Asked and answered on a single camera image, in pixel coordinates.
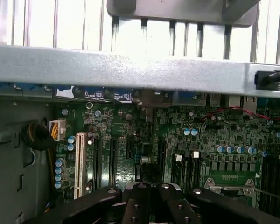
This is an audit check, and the thin red wire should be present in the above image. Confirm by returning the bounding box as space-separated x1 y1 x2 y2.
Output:
200 106 280 122

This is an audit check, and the yellow and black wire bundle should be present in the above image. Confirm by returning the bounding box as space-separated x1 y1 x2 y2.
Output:
22 123 56 173

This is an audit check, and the CPU socket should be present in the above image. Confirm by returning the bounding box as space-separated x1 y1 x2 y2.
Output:
204 177 259 206

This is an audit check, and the silver locking lever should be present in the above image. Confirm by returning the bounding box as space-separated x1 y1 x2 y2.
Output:
255 188 280 196

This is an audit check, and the green Dell motherboard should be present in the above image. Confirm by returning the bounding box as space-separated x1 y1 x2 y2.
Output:
50 93 280 213

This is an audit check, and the grey metal PC case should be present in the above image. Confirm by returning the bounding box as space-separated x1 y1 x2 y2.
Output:
0 44 280 224

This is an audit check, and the white PCI expansion slot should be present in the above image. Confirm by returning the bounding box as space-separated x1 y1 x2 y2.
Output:
73 132 87 200

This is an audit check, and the white power connector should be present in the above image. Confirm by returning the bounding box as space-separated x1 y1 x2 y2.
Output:
49 119 67 140

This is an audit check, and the long black expansion slot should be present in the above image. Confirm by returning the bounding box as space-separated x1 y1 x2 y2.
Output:
109 137 119 185
157 140 166 182
93 137 102 187

